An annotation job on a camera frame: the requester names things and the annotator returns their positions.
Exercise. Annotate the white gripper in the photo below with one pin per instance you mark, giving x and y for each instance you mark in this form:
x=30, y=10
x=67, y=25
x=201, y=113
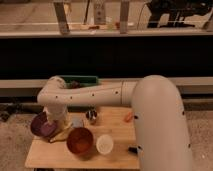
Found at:
x=57, y=113

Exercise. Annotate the yellow banana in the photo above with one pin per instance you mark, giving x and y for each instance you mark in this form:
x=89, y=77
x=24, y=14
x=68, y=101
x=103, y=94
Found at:
x=62, y=136

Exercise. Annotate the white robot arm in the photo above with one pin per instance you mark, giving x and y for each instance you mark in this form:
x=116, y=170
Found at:
x=162, y=135

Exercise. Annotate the green plastic tray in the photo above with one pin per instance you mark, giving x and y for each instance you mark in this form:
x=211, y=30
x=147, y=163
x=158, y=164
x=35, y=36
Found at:
x=85, y=81

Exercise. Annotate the purple bowl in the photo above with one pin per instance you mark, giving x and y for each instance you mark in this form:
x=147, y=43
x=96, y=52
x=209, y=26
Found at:
x=41, y=127

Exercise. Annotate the dark grapes bunch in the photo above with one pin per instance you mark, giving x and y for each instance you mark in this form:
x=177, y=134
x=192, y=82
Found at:
x=74, y=85

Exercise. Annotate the metal cup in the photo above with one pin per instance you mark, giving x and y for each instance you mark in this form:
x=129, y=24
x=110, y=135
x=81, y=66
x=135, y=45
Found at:
x=91, y=116

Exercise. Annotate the orange bowl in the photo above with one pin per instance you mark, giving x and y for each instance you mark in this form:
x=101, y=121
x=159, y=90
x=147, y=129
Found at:
x=80, y=141

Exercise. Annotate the white cup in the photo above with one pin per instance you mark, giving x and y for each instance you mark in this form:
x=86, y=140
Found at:
x=104, y=144

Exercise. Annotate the orange carrot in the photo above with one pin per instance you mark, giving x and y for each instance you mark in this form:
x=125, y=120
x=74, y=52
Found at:
x=128, y=117

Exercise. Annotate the black handled tool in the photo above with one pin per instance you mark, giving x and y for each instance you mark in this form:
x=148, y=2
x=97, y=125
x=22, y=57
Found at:
x=133, y=150

